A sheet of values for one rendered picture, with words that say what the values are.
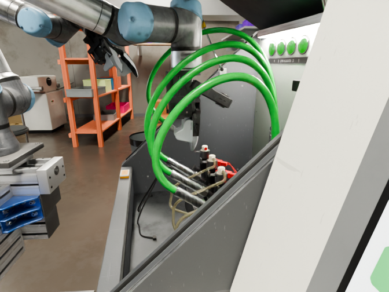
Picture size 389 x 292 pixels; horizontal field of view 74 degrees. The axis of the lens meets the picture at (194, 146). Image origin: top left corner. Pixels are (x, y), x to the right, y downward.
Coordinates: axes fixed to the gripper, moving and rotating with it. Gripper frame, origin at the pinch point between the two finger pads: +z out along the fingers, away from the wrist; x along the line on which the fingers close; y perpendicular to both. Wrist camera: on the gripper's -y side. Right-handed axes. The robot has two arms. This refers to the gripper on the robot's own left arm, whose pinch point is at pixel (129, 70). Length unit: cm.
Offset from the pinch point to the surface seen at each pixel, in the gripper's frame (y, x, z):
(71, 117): 237, -236, -185
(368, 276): -27, 45, 59
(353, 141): -32, 40, 50
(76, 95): 201, -229, -198
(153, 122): -9.1, 25.0, 29.0
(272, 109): -27, 20, 41
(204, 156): -4.9, 2.1, 36.6
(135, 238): 27, 5, 44
